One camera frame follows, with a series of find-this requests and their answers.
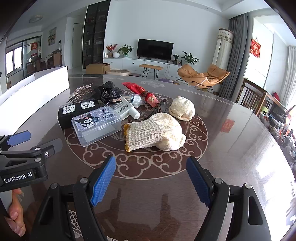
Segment white tube bottle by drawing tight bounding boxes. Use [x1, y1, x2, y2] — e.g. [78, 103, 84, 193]
[113, 95, 141, 120]

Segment glittery silver hair clip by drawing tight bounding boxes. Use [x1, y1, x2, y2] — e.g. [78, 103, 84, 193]
[67, 83, 96, 103]

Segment wooden chair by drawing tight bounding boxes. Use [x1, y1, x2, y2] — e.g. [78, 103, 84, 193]
[236, 78, 267, 116]

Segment dark display cabinet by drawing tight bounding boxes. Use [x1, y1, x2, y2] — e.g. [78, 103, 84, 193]
[82, 0, 111, 69]

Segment red ribbon-tied packet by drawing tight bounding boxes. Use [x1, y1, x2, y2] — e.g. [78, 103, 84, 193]
[122, 82, 159, 108]

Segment sliding glass door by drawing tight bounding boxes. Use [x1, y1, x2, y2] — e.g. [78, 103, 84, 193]
[6, 36, 42, 75]

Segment large leafy potted plant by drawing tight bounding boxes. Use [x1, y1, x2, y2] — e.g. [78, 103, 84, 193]
[181, 51, 200, 66]

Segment clear glasses with dark frame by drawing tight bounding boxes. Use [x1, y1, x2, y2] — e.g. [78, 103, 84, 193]
[148, 99, 172, 116]

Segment bushy green potted plant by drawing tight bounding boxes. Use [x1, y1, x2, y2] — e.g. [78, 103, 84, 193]
[117, 44, 134, 57]

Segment cardboard box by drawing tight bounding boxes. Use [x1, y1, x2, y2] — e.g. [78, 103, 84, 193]
[85, 63, 111, 75]

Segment wall painting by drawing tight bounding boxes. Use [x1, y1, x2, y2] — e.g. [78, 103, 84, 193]
[48, 27, 57, 45]

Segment wooden dining furniture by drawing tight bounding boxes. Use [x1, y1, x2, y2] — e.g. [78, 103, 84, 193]
[25, 50, 63, 75]

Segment red wall hanging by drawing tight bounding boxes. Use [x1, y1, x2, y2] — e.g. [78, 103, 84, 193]
[250, 39, 261, 59]

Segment person's left hand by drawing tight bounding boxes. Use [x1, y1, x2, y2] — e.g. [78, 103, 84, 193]
[3, 188, 26, 237]

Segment round tan scratcher pad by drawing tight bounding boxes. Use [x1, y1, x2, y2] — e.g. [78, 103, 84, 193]
[106, 70, 130, 76]

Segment cluttered wooden side table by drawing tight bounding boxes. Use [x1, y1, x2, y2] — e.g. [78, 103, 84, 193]
[259, 93, 296, 163]

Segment covered standing air conditioner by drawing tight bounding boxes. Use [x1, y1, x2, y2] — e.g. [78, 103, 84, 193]
[211, 28, 234, 70]

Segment white television cabinet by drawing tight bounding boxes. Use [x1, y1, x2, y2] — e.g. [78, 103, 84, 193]
[103, 57, 185, 77]

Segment grey curtain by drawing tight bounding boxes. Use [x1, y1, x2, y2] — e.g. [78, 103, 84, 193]
[218, 13, 255, 102]

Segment orange bench with metal legs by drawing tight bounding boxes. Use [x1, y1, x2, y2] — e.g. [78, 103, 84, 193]
[139, 64, 164, 79]

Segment white sheer curtain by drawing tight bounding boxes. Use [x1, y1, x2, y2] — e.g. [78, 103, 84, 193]
[280, 45, 296, 109]

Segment black box with white labels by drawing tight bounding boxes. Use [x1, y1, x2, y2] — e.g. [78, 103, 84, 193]
[57, 100, 104, 130]

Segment black television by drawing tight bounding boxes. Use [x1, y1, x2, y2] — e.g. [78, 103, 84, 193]
[137, 39, 174, 61]

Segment white door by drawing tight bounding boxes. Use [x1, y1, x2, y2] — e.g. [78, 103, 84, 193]
[73, 23, 84, 69]

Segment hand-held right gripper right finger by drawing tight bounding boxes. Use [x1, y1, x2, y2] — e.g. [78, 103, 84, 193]
[186, 156, 272, 241]

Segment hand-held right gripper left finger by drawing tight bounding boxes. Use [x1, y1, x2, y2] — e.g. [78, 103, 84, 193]
[30, 155, 117, 241]

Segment orange lounge chair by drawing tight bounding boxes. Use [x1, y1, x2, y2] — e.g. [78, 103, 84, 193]
[177, 64, 230, 90]

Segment clear cartoon plastic box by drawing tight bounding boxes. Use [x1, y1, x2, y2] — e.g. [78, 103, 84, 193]
[71, 109, 122, 147]

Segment red flower arrangement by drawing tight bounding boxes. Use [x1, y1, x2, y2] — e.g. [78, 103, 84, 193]
[106, 43, 118, 58]

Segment cream knitted glove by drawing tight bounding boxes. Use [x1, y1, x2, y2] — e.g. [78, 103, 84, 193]
[123, 113, 187, 153]
[169, 96, 195, 121]

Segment cotton swab pack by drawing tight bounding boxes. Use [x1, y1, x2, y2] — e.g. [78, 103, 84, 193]
[129, 94, 145, 109]

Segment black bow hair clip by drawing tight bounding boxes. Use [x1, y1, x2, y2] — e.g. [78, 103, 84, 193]
[98, 81, 123, 106]

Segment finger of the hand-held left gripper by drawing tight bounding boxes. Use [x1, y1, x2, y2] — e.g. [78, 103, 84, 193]
[31, 138, 63, 158]
[0, 130, 32, 151]

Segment purple rug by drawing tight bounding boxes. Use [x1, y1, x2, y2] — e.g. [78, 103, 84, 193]
[157, 77, 181, 85]

